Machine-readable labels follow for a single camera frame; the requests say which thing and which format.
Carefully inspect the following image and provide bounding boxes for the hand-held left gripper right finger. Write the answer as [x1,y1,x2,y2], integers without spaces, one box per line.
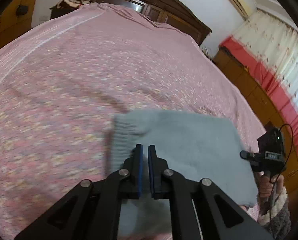
[148,144,274,240]

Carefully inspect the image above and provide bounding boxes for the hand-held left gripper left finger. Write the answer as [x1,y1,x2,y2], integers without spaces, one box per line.
[14,144,144,240]

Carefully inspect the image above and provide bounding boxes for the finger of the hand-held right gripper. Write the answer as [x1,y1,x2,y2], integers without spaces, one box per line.
[240,150,265,166]

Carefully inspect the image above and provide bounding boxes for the grey pants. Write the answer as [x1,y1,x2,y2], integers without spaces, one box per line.
[109,109,258,238]

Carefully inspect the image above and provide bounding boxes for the person's right forearm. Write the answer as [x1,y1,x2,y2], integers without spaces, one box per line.
[257,187,292,240]

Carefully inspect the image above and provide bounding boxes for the person's right hand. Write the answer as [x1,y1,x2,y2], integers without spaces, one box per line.
[257,172,283,203]

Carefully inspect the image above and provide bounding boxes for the low wooden cabinet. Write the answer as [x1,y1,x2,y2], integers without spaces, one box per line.
[212,47,298,205]

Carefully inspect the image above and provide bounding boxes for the white and red curtain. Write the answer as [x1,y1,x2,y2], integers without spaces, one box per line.
[219,7,298,155]

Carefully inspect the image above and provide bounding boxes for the pink floral bedspread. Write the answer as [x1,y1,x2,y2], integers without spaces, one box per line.
[0,2,268,240]

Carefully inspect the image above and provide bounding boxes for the dark wooden headboard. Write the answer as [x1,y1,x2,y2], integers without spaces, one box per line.
[85,0,212,47]

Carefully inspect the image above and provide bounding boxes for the dark wooden nightstand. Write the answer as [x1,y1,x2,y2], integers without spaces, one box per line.
[50,4,77,19]

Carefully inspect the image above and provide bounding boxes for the pile of clothes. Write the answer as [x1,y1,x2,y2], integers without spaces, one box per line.
[56,0,91,8]

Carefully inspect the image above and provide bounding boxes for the wooden wardrobe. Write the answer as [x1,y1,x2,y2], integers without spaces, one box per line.
[0,0,43,57]

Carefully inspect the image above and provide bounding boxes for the black cable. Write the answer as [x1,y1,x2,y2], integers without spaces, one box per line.
[267,124,294,217]

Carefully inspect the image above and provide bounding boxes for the wall air conditioner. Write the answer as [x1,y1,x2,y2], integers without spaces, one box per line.
[219,0,255,20]

